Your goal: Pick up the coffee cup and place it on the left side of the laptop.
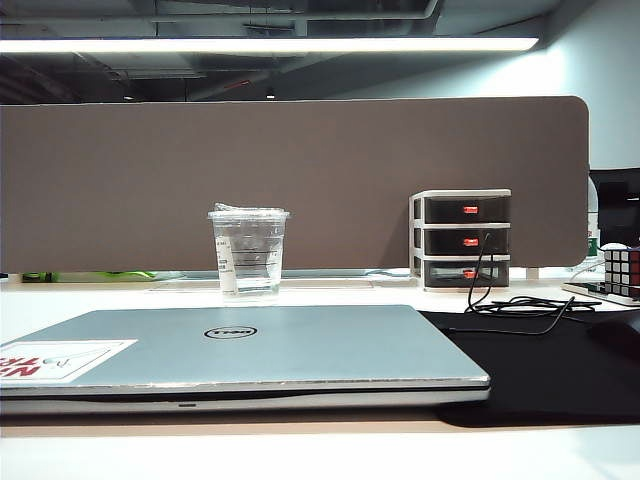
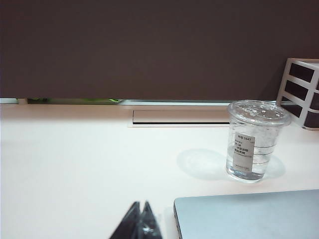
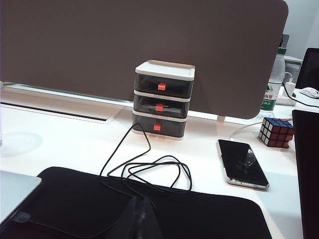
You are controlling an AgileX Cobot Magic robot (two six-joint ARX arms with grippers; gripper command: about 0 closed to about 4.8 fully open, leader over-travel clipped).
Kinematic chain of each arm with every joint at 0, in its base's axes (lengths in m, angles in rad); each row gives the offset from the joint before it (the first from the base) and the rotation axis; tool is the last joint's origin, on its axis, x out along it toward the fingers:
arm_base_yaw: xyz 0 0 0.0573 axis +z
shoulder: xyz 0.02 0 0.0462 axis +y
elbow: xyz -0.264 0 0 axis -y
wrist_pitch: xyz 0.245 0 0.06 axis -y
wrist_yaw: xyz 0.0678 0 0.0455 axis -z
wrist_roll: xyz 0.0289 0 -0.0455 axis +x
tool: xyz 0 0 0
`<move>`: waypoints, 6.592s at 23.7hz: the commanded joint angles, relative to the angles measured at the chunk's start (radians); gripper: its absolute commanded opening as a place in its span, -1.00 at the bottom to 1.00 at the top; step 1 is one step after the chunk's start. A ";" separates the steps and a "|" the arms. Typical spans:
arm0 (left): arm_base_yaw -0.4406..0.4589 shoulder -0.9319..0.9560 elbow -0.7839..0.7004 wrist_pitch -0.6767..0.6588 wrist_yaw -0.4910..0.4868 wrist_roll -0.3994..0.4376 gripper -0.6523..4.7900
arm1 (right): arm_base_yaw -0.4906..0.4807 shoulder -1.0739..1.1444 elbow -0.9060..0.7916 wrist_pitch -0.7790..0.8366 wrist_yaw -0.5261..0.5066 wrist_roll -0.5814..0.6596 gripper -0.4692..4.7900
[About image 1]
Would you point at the clear plastic lidded cup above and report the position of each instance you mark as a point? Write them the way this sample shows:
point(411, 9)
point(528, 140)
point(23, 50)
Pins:
point(250, 250)

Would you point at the silver Dell laptop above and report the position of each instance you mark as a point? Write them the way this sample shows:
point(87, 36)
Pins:
point(300, 350)

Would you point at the brown fabric desk partition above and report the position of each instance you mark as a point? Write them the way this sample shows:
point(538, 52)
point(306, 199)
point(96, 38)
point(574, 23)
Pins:
point(300, 175)

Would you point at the dark translucent organizer drawer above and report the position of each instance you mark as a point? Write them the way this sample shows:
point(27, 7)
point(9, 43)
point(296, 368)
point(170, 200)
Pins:
point(445, 242)
point(445, 210)

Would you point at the clear organizer drawer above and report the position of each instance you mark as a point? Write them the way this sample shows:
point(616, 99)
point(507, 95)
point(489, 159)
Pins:
point(445, 274)

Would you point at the flat green object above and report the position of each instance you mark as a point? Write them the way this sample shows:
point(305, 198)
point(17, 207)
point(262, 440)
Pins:
point(130, 275)

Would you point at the long ceiling light strip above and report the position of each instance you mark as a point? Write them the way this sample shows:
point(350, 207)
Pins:
point(250, 44)

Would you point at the black desk mat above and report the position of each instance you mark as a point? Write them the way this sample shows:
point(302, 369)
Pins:
point(525, 375)

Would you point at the plastic bottle green label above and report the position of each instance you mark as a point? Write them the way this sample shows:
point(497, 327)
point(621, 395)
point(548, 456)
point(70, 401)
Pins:
point(593, 240)

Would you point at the small green object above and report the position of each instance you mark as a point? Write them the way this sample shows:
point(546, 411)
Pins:
point(37, 275)

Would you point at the black monitor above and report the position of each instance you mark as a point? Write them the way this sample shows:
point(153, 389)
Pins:
point(620, 210)

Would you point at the black Rubik's cube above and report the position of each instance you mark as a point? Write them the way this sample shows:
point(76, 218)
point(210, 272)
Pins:
point(622, 267)

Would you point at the black computer mouse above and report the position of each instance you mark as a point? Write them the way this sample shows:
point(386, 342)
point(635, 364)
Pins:
point(620, 335)

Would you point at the white drawer organizer frame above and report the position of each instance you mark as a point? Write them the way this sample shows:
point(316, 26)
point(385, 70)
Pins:
point(416, 240)

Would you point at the white partition bracket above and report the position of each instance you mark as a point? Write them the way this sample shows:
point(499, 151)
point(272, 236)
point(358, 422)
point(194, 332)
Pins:
point(532, 273)

